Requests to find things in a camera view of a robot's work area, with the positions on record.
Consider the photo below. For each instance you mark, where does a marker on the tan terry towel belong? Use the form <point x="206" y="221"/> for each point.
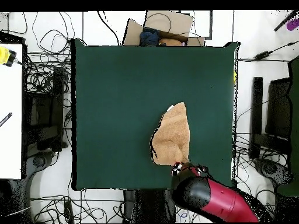
<point x="172" y="137"/>

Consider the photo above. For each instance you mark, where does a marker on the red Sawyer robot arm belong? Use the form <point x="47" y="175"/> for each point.
<point x="222" y="200"/>

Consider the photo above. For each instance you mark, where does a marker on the dark grey stand base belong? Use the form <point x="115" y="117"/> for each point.
<point x="271" y="169"/>
<point x="39" y="161"/>

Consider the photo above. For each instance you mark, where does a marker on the black upright bar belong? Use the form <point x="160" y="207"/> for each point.
<point x="256" y="112"/>

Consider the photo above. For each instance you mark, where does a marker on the dark green table cloth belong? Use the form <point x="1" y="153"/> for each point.
<point x="105" y="93"/>

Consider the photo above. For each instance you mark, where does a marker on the black monitor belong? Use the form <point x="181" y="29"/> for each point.
<point x="279" y="107"/>

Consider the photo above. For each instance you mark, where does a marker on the black power strip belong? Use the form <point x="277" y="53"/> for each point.
<point x="68" y="212"/>

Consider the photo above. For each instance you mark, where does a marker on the orange garment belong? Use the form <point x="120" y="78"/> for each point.
<point x="170" y="42"/>

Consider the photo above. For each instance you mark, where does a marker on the dark blue garment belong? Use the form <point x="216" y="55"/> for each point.
<point x="149" y="37"/>

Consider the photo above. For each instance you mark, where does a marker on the black power adapter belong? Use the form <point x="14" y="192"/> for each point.
<point x="262" y="55"/>

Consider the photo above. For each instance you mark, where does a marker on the brown cardboard box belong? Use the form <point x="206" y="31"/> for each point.
<point x="177" y="23"/>

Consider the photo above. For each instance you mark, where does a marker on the white board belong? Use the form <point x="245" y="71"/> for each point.
<point x="10" y="144"/>

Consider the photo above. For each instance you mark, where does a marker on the purple object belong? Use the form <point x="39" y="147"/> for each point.
<point x="293" y="25"/>

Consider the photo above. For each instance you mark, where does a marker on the black marker pen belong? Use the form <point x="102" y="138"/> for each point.
<point x="5" y="119"/>

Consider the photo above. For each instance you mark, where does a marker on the yellow and black tool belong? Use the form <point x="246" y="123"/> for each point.
<point x="4" y="56"/>

